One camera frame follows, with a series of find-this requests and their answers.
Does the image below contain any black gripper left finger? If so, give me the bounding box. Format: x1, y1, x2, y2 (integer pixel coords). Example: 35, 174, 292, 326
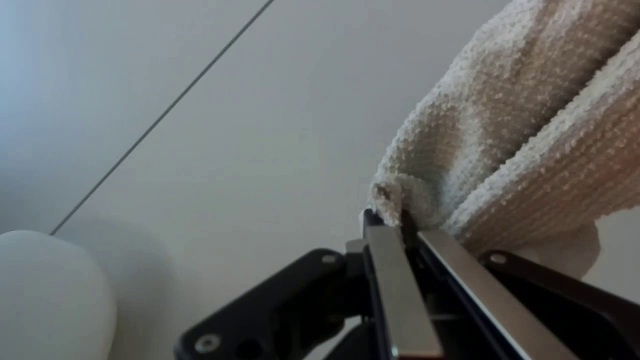
174, 207, 446, 360

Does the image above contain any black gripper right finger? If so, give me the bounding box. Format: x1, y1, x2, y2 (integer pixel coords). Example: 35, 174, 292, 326
416, 229, 640, 360

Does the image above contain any white knitted towel cloth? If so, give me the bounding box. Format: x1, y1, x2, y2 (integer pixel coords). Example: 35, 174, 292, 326
367, 0, 640, 282

